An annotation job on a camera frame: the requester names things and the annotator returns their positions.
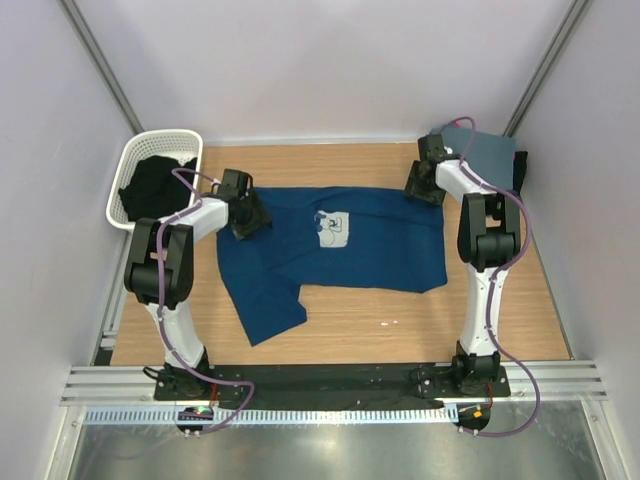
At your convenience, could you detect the black t-shirt in basket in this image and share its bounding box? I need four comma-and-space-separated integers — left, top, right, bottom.
118, 155, 197, 222

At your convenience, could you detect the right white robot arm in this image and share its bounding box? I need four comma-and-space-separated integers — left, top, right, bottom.
404, 134, 521, 396

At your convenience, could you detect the white plastic laundry basket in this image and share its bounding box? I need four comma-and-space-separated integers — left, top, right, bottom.
106, 129, 204, 232

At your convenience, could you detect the folded black t-shirt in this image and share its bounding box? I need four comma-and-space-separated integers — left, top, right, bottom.
513, 151, 528, 197

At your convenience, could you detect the white slotted cable duct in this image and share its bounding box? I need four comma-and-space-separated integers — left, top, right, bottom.
84, 404, 458, 426

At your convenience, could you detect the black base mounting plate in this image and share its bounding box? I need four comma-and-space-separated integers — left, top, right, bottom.
143, 363, 511, 411

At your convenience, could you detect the aluminium frame rail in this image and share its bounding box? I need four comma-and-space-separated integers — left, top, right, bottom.
60, 360, 608, 406

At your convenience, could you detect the folded grey t-shirt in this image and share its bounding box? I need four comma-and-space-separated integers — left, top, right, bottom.
442, 127, 516, 190

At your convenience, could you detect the blue mickey t-shirt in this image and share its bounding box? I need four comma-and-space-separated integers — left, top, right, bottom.
217, 187, 447, 345

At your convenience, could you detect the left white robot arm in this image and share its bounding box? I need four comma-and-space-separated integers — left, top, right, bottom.
124, 167, 272, 400

